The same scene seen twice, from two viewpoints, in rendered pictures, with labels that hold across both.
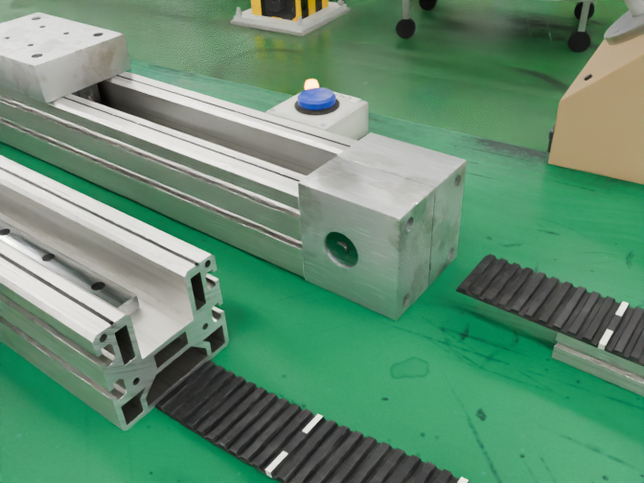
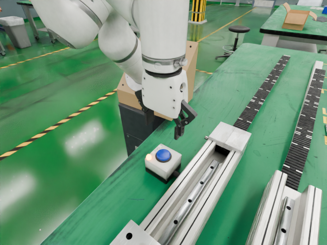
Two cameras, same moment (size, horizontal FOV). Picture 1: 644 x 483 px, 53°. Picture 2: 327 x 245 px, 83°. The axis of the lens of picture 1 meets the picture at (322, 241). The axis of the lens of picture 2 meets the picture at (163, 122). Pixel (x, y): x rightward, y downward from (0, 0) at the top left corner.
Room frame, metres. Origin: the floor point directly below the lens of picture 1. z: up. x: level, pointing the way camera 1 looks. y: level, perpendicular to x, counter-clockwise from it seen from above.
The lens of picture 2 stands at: (0.65, 0.36, 1.25)
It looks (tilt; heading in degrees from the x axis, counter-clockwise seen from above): 39 degrees down; 268
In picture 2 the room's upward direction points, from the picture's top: straight up
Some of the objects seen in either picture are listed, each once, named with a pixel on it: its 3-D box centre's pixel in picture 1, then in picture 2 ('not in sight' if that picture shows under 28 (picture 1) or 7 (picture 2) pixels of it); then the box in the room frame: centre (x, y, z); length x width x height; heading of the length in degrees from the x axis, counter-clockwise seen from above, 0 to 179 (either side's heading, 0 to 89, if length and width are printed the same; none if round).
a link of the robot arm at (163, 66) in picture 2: not in sight; (164, 60); (0.64, 0.00, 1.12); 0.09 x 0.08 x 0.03; 142
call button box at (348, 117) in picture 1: (313, 133); (165, 164); (0.63, 0.00, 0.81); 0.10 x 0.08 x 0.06; 141
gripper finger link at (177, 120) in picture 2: not in sight; (176, 112); (0.61, 0.02, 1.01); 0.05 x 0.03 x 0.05; 142
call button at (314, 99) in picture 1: (316, 102); (163, 155); (0.64, 0.00, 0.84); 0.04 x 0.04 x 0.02
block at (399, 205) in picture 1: (390, 215); (223, 144); (0.44, -0.06, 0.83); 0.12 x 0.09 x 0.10; 141
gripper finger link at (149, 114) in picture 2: not in sight; (145, 111); (0.68, -0.04, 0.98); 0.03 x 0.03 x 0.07; 52
